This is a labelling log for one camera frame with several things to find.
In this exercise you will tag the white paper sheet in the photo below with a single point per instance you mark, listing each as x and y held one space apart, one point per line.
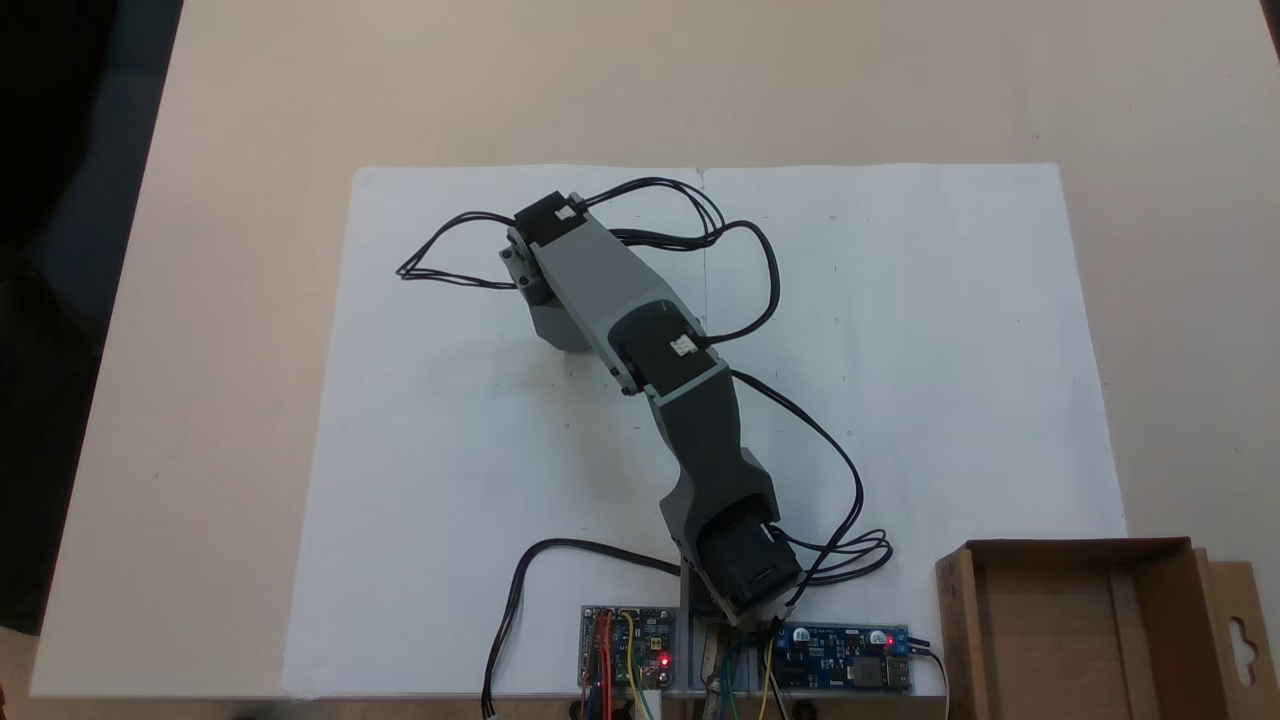
950 350

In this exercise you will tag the small servo driver board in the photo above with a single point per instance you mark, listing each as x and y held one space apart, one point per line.
640 645

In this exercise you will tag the brown cardboard box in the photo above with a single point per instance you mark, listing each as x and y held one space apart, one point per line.
1080 640

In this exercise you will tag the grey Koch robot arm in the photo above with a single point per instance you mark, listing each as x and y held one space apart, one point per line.
700 440

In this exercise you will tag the blue power converter board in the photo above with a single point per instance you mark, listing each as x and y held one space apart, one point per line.
840 660

